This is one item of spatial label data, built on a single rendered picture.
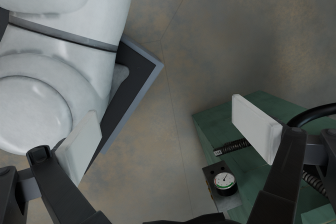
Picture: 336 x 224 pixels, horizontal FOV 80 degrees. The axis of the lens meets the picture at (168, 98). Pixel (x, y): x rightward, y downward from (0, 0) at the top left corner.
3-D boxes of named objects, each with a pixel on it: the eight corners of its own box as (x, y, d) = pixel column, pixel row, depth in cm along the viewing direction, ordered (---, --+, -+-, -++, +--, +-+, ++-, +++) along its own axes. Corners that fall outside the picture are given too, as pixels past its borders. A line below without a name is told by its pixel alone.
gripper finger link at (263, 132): (272, 126, 13) (283, 125, 13) (231, 94, 19) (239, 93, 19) (269, 166, 14) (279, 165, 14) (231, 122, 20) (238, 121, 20)
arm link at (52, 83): (26, 113, 43) (-74, 177, 22) (39, 28, 40) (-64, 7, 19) (103, 128, 47) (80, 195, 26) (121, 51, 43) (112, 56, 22)
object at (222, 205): (223, 158, 68) (233, 173, 60) (232, 187, 71) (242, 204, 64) (200, 167, 68) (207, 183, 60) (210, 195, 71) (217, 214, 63)
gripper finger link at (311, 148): (300, 149, 11) (351, 143, 11) (256, 115, 16) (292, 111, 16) (297, 172, 12) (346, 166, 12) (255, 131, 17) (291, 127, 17)
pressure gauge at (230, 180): (227, 165, 60) (239, 183, 52) (230, 175, 61) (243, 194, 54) (207, 172, 60) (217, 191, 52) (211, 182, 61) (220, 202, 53)
